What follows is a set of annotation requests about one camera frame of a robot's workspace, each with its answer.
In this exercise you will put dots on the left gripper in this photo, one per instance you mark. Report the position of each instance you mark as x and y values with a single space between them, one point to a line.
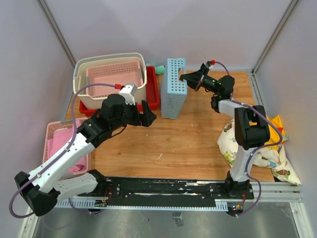
144 119

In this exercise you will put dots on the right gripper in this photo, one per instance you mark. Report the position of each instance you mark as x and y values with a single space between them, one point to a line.
194 80

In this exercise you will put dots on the blue perforated basket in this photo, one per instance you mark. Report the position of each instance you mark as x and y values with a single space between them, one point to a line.
173 91

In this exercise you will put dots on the pink perforated basket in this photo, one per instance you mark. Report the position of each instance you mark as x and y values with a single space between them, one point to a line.
122 73

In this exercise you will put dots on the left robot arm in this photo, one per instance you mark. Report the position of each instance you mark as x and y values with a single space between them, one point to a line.
43 187

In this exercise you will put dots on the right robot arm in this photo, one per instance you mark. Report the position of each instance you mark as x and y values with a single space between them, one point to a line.
250 127

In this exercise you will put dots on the red tray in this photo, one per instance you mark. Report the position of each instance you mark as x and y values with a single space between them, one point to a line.
152 93

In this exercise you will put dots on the green blue soft toy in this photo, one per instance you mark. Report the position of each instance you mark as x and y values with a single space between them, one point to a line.
159 70

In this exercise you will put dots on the pink towel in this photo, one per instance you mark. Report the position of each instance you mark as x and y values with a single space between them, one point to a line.
62 138

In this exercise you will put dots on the pink basket with towels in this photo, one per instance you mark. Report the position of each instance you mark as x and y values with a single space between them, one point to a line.
52 134

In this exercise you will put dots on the printed white yellow cloth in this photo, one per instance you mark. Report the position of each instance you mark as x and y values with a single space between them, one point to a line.
270 157

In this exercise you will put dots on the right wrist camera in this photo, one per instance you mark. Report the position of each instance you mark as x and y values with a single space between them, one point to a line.
207 65

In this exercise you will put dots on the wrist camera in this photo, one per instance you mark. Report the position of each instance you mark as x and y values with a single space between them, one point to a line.
128 92
207 65

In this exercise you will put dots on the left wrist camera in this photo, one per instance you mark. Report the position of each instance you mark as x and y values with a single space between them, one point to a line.
128 92

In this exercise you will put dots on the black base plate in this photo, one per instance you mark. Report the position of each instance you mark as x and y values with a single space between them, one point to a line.
170 193

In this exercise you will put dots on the grey cable duct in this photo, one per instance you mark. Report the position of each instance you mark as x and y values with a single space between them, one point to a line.
153 202

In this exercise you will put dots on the aluminium frame rail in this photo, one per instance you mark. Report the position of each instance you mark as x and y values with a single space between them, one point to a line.
280 192

